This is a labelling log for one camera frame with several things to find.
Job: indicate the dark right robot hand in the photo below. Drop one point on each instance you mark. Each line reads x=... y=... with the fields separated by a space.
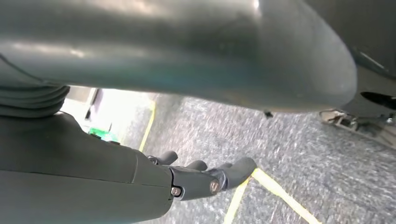
x=77 y=173

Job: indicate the green plastic crate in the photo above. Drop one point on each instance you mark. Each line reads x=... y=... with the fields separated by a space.
x=102 y=135

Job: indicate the dark grey robot body shell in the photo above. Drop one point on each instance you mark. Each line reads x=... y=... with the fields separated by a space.
x=371 y=31

